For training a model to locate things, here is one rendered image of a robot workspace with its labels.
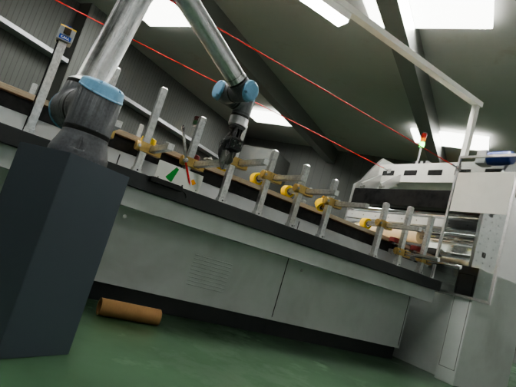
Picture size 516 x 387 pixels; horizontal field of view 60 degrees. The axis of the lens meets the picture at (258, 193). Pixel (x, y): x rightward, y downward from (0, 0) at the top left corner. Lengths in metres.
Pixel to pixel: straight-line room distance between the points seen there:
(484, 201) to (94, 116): 3.00
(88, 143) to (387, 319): 2.84
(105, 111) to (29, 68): 5.77
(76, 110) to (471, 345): 3.14
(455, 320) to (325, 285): 1.03
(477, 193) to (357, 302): 1.27
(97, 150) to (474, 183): 3.04
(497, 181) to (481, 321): 1.05
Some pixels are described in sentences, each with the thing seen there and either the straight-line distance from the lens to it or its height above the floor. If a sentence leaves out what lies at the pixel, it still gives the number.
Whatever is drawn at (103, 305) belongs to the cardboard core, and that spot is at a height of 0.05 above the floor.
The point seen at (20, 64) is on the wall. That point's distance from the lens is 7.20.
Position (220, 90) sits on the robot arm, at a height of 1.13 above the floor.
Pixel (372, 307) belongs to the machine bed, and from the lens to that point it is 3.60.
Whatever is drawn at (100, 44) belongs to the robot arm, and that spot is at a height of 1.04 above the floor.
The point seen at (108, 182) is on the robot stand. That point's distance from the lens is 1.50.
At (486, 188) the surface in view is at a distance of 3.82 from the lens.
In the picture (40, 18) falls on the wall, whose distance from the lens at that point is 7.40.
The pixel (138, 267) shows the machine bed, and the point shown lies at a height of 0.22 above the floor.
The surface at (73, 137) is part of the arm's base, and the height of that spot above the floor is 0.66.
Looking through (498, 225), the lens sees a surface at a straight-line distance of 3.68.
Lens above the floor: 0.47
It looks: 8 degrees up
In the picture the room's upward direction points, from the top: 17 degrees clockwise
